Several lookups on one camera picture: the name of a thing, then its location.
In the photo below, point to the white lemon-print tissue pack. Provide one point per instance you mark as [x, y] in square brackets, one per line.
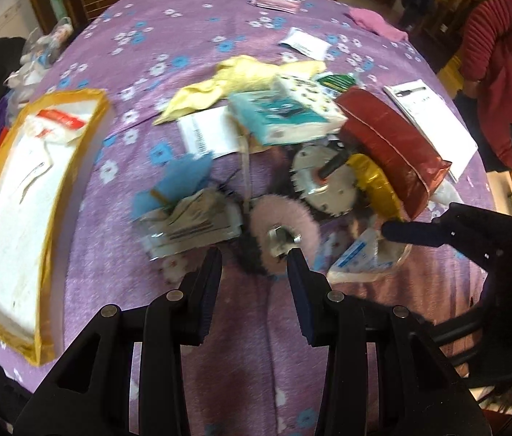
[308, 93]

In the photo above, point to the round metal disc gadget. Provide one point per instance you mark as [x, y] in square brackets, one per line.
[320, 177]

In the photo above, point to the black pen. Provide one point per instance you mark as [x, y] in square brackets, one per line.
[407, 92]

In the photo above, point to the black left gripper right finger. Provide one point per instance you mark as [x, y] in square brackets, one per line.
[310, 296]

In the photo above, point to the green white packet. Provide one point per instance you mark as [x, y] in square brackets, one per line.
[337, 83]

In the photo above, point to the yellow shallow box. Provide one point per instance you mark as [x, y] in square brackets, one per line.
[41, 189]

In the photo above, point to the pink cloth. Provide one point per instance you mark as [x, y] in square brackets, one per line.
[373, 22]

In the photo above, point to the white printed packet in box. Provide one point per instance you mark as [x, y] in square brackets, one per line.
[54, 126]

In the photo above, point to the yellow foil packet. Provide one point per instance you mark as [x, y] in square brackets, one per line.
[379, 192]

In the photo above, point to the teal tissue pack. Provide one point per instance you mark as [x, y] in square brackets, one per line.
[274, 119]

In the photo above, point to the grey white packet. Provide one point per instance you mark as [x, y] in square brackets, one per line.
[203, 219]

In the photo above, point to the pink pencil case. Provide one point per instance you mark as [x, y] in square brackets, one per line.
[285, 6]

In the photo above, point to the red velvet pouch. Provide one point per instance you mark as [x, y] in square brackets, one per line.
[413, 167]

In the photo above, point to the white paper card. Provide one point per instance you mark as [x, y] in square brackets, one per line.
[211, 131]

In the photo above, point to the white paper sheet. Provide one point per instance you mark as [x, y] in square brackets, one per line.
[434, 119]

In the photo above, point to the pink fluffy puff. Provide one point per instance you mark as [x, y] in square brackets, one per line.
[280, 224]

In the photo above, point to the blue white sachet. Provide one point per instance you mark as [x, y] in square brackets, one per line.
[369, 258]

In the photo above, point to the person in red sweater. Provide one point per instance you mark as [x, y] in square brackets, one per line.
[485, 100]

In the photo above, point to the white sachet packet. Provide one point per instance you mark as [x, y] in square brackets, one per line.
[310, 46]

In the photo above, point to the yellow towel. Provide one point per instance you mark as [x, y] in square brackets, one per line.
[238, 74]

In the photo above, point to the blue fluffy cloth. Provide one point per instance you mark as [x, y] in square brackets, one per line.
[183, 177]

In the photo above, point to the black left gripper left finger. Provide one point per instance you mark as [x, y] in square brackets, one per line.
[200, 290]

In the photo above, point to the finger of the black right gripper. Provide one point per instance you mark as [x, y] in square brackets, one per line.
[415, 233]

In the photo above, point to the clear plastic bag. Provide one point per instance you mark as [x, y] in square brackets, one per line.
[39, 55]

